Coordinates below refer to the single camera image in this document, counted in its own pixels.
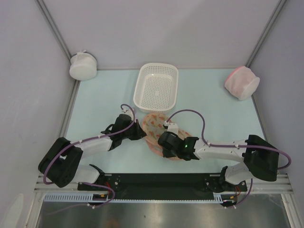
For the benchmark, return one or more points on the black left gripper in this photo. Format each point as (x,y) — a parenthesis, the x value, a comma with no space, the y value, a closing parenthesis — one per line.
(139,133)

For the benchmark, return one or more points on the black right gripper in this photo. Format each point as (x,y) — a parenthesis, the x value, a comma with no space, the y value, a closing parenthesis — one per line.
(166,154)

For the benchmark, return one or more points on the floral mesh laundry bag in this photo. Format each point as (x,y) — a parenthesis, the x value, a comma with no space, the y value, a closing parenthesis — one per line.
(153,126)

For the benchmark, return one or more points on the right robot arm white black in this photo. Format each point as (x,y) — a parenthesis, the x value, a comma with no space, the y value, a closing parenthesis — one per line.
(254,157)

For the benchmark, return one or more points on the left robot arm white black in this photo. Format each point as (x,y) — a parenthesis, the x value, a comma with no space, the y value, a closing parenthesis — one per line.
(61,164)

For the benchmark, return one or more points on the white round mesh laundry bag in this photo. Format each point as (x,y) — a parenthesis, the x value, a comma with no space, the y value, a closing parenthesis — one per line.
(83,66)

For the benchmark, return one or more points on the pink round mesh laundry bag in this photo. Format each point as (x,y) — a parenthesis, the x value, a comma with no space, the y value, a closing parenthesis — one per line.
(242,83)

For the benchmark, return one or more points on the white perforated plastic basket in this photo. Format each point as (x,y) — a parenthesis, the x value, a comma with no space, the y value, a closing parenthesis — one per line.
(156,88)

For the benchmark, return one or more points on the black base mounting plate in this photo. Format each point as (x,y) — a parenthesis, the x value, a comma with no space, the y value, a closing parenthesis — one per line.
(201,181)

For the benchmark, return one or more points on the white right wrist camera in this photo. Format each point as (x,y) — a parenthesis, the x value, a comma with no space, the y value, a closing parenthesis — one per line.
(171,127)

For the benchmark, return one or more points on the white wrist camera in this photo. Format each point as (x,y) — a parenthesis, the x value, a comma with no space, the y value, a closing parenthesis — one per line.
(171,127)
(130,112)

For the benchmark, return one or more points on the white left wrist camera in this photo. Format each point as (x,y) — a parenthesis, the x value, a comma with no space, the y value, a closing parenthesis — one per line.
(130,112)

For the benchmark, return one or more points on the white slotted cable duct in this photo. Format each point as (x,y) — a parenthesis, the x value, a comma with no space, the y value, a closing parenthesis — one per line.
(205,197)

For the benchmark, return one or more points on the aluminium front frame rail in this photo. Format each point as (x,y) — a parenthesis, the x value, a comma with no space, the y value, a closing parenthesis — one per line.
(281,185)

